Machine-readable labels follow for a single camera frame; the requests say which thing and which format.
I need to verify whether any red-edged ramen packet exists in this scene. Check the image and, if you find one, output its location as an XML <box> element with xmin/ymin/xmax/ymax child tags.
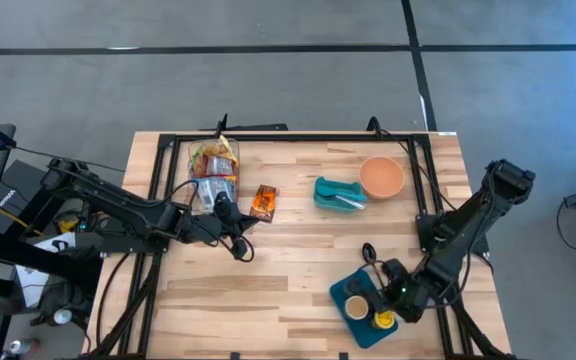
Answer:
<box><xmin>205</xmin><ymin>155</ymin><xmax>235</xmax><ymax>178</ymax></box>

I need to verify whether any clear plastic container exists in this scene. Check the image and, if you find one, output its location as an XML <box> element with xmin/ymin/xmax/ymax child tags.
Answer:
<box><xmin>186</xmin><ymin>137</ymin><xmax>242</xmax><ymax>216</ymax></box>

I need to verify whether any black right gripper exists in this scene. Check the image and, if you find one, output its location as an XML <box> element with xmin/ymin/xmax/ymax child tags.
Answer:
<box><xmin>365</xmin><ymin>258</ymin><xmax>432</xmax><ymax>324</ymax></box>

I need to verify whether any white paper sheet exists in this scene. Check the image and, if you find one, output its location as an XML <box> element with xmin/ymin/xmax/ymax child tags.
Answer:
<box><xmin>15</xmin><ymin>231</ymin><xmax>78</xmax><ymax>310</ymax></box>

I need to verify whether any brown yellow-lid spice jar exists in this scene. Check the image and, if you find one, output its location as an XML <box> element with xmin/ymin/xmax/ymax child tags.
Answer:
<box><xmin>372</xmin><ymin>309</ymin><xmax>397</xmax><ymax>331</ymax></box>

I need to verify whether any orange snack packet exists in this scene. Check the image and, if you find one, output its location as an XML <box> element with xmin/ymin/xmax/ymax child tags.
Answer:
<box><xmin>249</xmin><ymin>183</ymin><xmax>278</xmax><ymax>224</ymax></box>

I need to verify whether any yellow ramen packet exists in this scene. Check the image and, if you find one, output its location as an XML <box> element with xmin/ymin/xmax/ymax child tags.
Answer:
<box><xmin>201</xmin><ymin>133</ymin><xmax>240</xmax><ymax>167</ymax></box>

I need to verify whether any black aluminium table frame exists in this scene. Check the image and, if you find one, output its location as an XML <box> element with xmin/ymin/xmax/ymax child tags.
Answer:
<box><xmin>82</xmin><ymin>130</ymin><xmax>519</xmax><ymax>360</ymax></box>

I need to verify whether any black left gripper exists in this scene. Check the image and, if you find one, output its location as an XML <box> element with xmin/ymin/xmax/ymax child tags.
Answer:
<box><xmin>202</xmin><ymin>192</ymin><xmax>263</xmax><ymax>262</ymax></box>

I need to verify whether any black labelled computer case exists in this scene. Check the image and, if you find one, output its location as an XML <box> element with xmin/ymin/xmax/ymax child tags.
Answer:
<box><xmin>0</xmin><ymin>158</ymin><xmax>75</xmax><ymax>236</ymax></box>

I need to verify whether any peach orange plastic bowl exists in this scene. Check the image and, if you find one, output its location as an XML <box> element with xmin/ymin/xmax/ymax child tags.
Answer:
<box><xmin>358</xmin><ymin>155</ymin><xmax>406</xmax><ymax>200</ymax></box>

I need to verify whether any light teal handled basket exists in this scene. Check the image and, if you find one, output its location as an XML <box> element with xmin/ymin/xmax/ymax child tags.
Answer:
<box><xmin>313</xmin><ymin>176</ymin><xmax>368</xmax><ymax>212</ymax></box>

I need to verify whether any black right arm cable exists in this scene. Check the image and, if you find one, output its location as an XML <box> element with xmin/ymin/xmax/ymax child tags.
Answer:
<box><xmin>361</xmin><ymin>242</ymin><xmax>387</xmax><ymax>289</ymax></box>

